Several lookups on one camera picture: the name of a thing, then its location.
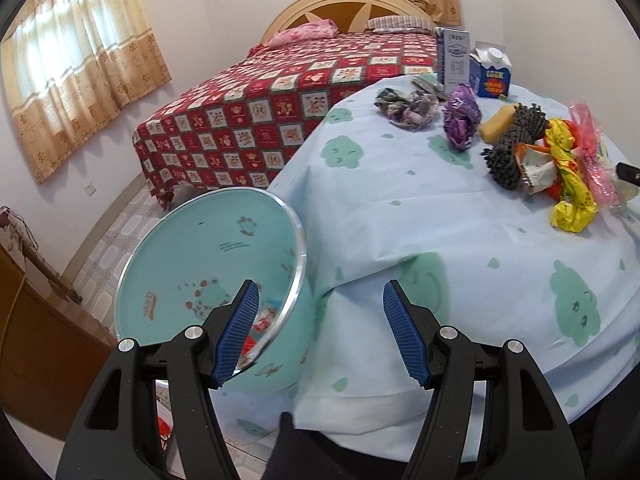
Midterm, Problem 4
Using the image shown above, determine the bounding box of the cream wooden headboard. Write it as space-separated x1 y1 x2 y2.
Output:
260 0 436 46

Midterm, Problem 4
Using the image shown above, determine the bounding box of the striped pillow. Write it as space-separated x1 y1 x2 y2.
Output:
364 15 437 32

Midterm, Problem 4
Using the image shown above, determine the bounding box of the pink plastic bag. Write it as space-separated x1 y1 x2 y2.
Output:
567 101 626 211

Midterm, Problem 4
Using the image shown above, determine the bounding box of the yellow crumpled wrapper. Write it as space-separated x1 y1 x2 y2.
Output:
544 117 600 233

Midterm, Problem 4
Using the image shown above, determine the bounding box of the blue and white carton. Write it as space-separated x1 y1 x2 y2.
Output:
469 42 516 101

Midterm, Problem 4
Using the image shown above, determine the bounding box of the bed with red quilt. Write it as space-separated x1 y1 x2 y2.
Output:
132 30 441 211

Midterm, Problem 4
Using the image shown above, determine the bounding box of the grey floral crumpled wrapper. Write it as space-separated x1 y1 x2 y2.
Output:
375 87 446 132

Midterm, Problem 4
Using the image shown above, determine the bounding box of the wooden cabinet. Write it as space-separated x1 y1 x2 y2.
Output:
0 240 118 431

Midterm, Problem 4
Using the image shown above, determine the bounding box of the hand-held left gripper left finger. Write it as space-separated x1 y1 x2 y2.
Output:
55 279 261 480

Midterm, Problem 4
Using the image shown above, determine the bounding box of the black spiky foam piece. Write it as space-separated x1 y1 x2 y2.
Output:
481 127 536 191
512 102 550 141

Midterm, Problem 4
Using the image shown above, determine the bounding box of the teal printed trash bin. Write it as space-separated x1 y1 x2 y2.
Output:
114 186 321 393

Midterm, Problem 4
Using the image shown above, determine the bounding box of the small clear patterned packet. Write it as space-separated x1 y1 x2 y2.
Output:
411 75 451 101

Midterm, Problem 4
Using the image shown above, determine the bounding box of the grey milk carton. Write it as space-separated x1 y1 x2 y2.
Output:
435 27 472 88

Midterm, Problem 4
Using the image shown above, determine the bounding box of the purple wrapper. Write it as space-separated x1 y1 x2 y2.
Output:
442 82 482 151

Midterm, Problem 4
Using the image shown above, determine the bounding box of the orange and blue foil wrapper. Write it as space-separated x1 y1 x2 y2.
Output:
517 141 563 198

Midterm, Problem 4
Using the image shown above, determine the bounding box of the red and white crumpled wrapper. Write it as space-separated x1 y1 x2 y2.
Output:
235 300 281 366

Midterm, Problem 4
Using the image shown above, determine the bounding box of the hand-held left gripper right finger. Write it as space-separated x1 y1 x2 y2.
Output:
382 280 586 480

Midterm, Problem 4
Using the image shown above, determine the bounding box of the yellow sponge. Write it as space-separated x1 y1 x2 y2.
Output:
479 103 518 142

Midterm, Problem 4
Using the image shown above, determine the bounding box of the pink blanket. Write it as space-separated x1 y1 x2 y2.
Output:
262 19 340 51

